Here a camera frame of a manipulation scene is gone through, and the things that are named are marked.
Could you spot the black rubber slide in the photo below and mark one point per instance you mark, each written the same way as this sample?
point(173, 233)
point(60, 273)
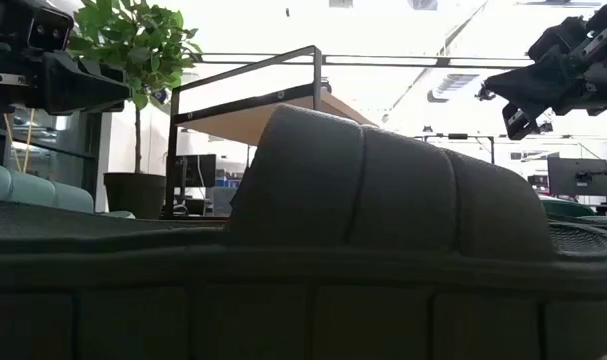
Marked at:
point(383, 200)

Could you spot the wooden shelf with black frame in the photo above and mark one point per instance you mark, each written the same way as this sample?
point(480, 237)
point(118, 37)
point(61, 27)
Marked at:
point(243, 122)

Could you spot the thin black metal frame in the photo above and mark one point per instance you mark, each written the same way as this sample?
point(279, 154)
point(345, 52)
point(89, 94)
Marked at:
point(455, 136)

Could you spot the green potted plant black pot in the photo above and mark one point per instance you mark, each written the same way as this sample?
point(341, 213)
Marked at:
point(133, 45)

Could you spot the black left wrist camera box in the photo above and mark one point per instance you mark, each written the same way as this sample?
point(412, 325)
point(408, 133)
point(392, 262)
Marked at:
point(50, 27)

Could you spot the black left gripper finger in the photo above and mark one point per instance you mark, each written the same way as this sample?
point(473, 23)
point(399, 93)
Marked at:
point(110, 75)
point(78, 87)

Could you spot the black computer monitor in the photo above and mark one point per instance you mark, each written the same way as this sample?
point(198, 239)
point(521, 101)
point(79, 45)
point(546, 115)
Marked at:
point(203, 170)
point(568, 177)

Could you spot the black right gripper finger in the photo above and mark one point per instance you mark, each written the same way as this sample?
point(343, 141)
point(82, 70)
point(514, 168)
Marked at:
point(543, 85)
point(558, 40)

